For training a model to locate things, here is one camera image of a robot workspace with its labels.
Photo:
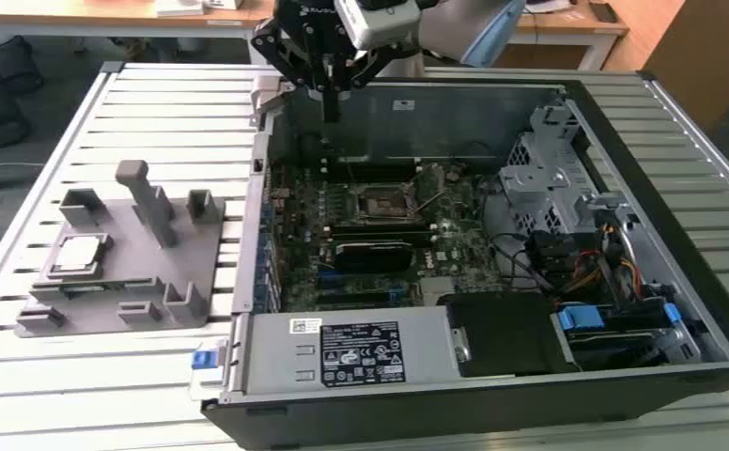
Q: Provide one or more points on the black RAM slot bank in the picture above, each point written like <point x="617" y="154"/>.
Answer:
<point x="370" y="171"/>
<point x="377" y="232"/>

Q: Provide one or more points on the small square CPU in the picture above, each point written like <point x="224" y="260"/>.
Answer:
<point x="77" y="253"/>

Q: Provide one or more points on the wooden desk white frame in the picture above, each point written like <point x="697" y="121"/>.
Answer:
<point x="552" y="27"/>
<point x="233" y="15"/>

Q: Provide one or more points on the CPU socket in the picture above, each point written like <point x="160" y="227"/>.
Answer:
<point x="382" y="202"/>

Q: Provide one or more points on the blue disk carrier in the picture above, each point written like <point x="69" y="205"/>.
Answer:
<point x="580" y="319"/>

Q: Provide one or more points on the grey plastic parts rack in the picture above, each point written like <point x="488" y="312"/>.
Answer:
<point x="126" y="263"/>

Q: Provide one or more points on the white box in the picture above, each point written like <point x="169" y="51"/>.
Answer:
<point x="180" y="9"/>

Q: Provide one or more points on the blue plastic clip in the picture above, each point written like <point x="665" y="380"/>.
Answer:
<point x="672" y="314"/>

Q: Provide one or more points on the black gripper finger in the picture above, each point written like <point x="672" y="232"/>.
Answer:
<point x="289" y="56"/>
<point x="364" y="70"/>

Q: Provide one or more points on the wooden cabinet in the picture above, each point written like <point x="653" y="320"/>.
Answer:
<point x="703" y="56"/>

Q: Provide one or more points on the silver disk bay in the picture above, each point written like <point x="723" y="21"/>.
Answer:
<point x="684" y="345"/>

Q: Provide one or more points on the grey power supply with label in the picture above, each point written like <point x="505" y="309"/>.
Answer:
<point x="276" y="357"/>

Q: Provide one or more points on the black open PC case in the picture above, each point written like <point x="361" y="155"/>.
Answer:
<point x="401" y="418"/>

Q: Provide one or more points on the black expansion slot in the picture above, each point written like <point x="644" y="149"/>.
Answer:
<point x="358" y="299"/>

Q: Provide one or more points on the black phone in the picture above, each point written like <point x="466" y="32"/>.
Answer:
<point x="604" y="13"/>

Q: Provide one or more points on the silver chipset heatsink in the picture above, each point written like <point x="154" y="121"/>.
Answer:
<point x="437" y="289"/>

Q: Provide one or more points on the green RAM stick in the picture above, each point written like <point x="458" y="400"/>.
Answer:
<point x="120" y="283"/>

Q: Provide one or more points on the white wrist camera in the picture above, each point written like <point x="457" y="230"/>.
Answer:
<point x="377" y="23"/>

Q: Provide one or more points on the silver perforated drive cage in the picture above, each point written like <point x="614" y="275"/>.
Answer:
<point x="540" y="183"/>

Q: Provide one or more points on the small black mesh bin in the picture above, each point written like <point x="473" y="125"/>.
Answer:
<point x="20" y="61"/>

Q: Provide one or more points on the black graphics card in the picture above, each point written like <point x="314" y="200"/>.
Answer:
<point x="370" y="256"/>

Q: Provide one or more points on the thin metal locking lever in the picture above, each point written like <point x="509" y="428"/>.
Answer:
<point x="433" y="200"/>
<point x="352" y="175"/>

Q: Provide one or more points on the green motherboard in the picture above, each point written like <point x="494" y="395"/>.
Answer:
<point x="458" y="221"/>

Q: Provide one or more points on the blue case latch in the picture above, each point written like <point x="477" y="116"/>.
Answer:
<point x="202" y="362"/>

